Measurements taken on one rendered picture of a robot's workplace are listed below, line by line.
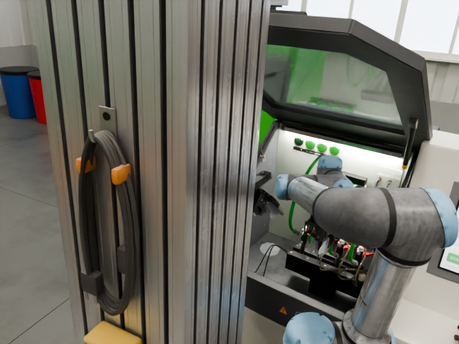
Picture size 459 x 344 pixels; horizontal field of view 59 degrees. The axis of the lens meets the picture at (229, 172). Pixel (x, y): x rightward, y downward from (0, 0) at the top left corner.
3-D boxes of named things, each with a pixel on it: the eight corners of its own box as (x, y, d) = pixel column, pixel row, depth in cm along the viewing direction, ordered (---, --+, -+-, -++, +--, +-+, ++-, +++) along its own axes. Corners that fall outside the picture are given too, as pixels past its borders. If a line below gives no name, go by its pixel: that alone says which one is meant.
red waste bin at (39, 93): (24, 121, 650) (18, 73, 620) (54, 113, 700) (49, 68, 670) (52, 127, 627) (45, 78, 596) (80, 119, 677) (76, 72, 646)
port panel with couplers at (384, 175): (361, 228, 186) (374, 166, 174) (363, 226, 188) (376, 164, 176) (390, 238, 179) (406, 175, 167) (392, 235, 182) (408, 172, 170)
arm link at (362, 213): (328, 255, 72) (273, 204, 120) (387, 255, 73) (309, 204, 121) (331, 191, 71) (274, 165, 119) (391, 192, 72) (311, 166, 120)
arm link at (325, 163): (322, 162, 120) (315, 153, 128) (318, 196, 124) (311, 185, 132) (348, 163, 121) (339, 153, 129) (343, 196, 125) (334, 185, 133)
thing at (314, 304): (209, 288, 181) (210, 259, 175) (214, 283, 185) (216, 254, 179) (342, 356, 150) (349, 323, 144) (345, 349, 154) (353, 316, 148)
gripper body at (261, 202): (246, 214, 144) (228, 196, 137) (256, 194, 148) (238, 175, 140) (263, 217, 139) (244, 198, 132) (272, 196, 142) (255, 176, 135)
